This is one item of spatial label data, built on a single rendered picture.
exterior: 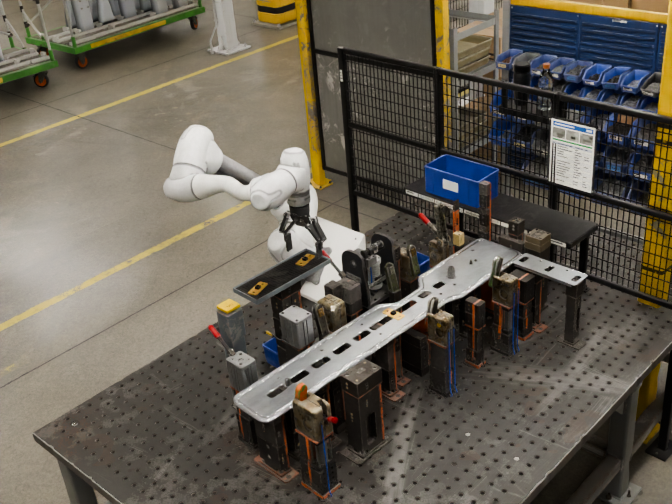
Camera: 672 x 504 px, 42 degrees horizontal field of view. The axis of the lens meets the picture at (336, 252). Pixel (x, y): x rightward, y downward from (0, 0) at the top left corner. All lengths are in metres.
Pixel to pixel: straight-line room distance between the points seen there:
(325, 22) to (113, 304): 2.33
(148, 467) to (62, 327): 2.35
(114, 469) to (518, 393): 1.49
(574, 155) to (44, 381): 3.01
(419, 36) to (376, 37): 0.36
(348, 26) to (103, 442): 3.48
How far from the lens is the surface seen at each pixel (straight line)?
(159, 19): 10.90
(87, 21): 10.71
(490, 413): 3.27
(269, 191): 2.97
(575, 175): 3.79
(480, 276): 3.47
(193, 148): 3.52
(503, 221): 3.81
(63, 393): 4.90
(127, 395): 3.57
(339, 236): 3.95
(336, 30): 6.02
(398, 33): 5.65
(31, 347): 5.35
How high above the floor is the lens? 2.81
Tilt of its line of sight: 29 degrees down
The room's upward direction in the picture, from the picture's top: 5 degrees counter-clockwise
